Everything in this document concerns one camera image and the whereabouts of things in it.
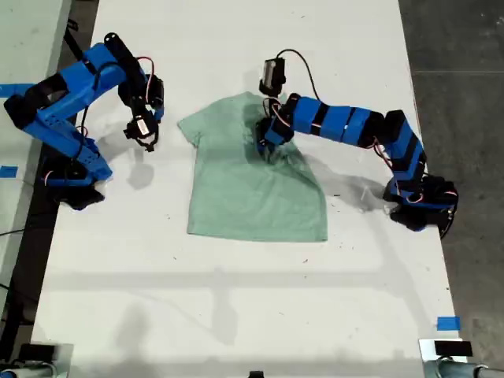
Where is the pale green T-shirt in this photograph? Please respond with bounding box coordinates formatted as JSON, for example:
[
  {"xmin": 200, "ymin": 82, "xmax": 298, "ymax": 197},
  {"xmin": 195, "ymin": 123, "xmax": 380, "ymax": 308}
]
[{"xmin": 176, "ymin": 91, "xmax": 328, "ymax": 243}]

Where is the black metal stand leg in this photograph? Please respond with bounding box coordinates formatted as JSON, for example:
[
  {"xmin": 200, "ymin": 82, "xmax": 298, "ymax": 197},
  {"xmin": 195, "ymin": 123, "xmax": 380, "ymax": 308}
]
[{"xmin": 62, "ymin": 17, "xmax": 88, "ymax": 64}]

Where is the long blue tape strip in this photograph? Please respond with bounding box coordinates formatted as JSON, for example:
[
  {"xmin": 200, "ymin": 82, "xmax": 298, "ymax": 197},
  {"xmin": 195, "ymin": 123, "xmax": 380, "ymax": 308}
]
[{"xmin": 0, "ymin": 83, "xmax": 36, "ymax": 98}]

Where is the pale side table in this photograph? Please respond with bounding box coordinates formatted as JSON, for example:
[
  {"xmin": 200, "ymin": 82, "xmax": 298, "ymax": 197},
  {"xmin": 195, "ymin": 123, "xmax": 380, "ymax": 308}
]
[{"xmin": 0, "ymin": 0, "xmax": 73, "ymax": 316}]

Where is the blue tape square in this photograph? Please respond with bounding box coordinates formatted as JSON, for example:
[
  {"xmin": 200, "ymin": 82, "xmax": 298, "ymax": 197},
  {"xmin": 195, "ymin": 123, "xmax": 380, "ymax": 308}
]
[{"xmin": 436, "ymin": 316, "xmax": 462, "ymax": 332}]

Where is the silver metal plate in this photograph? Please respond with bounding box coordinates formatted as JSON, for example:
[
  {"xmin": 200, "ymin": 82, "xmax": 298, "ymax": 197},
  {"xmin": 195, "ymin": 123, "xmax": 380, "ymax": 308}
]
[{"xmin": 50, "ymin": 343, "xmax": 75, "ymax": 378}]

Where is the small black box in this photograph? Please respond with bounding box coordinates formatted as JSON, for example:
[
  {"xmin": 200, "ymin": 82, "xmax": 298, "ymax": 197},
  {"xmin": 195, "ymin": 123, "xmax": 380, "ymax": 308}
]
[
  {"xmin": 18, "ymin": 343, "xmax": 57, "ymax": 362},
  {"xmin": 434, "ymin": 340, "xmax": 473, "ymax": 358}
]

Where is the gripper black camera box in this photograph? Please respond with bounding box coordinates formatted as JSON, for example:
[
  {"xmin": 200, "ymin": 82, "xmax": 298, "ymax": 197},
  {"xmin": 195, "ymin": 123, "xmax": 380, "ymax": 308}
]
[{"xmin": 123, "ymin": 113, "xmax": 161, "ymax": 153}]

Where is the camera black stalk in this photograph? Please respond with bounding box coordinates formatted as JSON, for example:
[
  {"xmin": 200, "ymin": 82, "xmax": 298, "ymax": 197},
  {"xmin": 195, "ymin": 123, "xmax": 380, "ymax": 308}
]
[{"xmin": 262, "ymin": 94, "xmax": 284, "ymax": 120}]

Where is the gripper grey camera box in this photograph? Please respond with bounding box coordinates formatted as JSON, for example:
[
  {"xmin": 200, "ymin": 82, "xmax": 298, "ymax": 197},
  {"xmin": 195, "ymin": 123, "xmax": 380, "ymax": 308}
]
[{"xmin": 258, "ymin": 57, "xmax": 287, "ymax": 98}]

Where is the camera black cable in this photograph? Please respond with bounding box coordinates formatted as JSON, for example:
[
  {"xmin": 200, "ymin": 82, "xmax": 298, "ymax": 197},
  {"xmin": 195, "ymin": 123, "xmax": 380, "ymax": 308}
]
[
  {"xmin": 276, "ymin": 48, "xmax": 322, "ymax": 102},
  {"xmin": 78, "ymin": 58, "xmax": 107, "ymax": 162}
]

